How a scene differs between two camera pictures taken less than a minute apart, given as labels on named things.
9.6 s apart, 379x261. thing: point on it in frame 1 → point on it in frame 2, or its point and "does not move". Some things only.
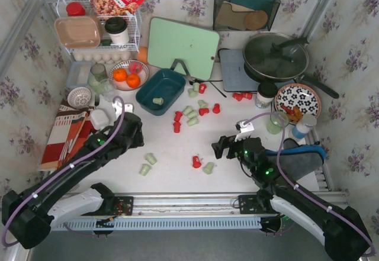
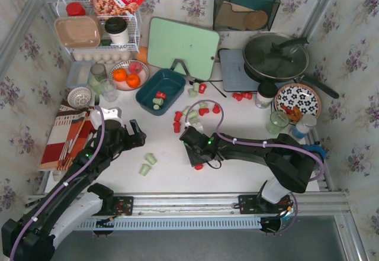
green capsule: (151, 158) does not move
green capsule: (158, 100) does not move
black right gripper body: (231, 148) → (195, 142)
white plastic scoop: (99, 119) does not move
